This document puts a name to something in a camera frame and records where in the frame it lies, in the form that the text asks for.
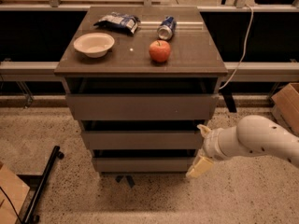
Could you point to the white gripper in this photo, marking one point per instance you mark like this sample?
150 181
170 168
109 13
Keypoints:
209 146

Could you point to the grey bottom drawer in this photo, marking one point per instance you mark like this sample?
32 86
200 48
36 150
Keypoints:
142 160

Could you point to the grey drawer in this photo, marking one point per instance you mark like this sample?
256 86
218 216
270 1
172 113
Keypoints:
166 98
142 160
168 134

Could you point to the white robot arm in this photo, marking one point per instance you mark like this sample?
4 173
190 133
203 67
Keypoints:
252 136

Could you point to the grey drawer cabinet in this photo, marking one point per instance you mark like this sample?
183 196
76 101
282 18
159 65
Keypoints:
193 52

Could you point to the grey middle drawer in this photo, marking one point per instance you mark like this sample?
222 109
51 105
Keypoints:
168 134

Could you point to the grey top drawer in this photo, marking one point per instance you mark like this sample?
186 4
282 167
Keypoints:
166 98

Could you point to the blue tape cross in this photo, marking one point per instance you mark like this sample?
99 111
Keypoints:
128 178

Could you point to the cardboard box right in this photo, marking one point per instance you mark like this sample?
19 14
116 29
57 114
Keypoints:
287 101

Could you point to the red apple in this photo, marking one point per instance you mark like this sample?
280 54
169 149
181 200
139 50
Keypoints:
159 51

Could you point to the blue soda can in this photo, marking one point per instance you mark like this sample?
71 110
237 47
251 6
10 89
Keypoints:
167 28

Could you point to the blue white chip bag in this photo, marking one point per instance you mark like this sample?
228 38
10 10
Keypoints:
119 22

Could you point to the black wheeled stand bar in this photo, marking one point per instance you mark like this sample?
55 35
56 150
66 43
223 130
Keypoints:
29 216

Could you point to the white paper bowl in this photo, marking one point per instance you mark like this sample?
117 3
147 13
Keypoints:
94 45

